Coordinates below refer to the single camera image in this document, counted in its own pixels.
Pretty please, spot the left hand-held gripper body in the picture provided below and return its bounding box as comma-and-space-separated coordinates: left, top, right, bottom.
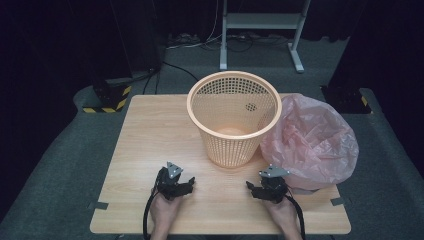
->
154, 161, 186, 201

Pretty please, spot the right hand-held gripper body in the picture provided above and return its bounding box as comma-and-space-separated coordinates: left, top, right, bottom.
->
258, 164, 291, 205

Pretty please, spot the orange plastic mesh basket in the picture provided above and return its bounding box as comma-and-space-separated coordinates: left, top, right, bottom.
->
186, 70, 283, 169

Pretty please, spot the pink plastic bag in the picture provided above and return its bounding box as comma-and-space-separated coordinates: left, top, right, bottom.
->
259, 93, 360, 192

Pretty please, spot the person's right hand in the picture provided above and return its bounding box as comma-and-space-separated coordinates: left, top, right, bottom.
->
264, 197, 302, 232

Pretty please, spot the black stand base striped edge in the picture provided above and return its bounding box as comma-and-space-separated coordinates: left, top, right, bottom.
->
82, 78, 133, 114
320, 84, 373, 115

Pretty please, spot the grey metal stand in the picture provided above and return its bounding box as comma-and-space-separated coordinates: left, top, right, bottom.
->
218, 0, 313, 74

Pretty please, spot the black curtain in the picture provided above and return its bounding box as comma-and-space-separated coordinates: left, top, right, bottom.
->
0, 0, 168, 141
328, 0, 424, 114

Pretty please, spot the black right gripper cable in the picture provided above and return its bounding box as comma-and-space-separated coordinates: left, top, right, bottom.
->
283, 194, 307, 240

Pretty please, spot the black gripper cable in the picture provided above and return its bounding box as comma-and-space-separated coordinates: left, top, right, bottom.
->
142, 186, 160, 240
283, 194, 307, 240

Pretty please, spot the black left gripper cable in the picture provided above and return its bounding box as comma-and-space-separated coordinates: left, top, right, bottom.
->
142, 186, 160, 240

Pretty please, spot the black floor cable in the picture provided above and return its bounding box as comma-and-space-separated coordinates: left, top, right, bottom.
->
142, 61, 200, 96

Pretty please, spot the bundle of floor cables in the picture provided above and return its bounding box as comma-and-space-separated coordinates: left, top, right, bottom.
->
165, 30, 292, 53

